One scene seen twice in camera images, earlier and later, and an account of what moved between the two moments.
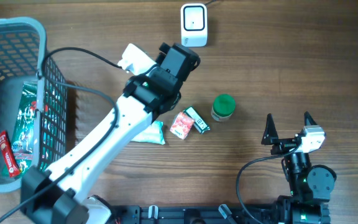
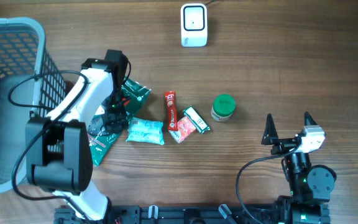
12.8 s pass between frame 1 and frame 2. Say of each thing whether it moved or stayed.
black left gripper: moved
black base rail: stayed
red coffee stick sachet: moved
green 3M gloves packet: moved
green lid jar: stayed
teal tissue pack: stayed
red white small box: moved
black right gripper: stayed
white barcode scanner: stayed
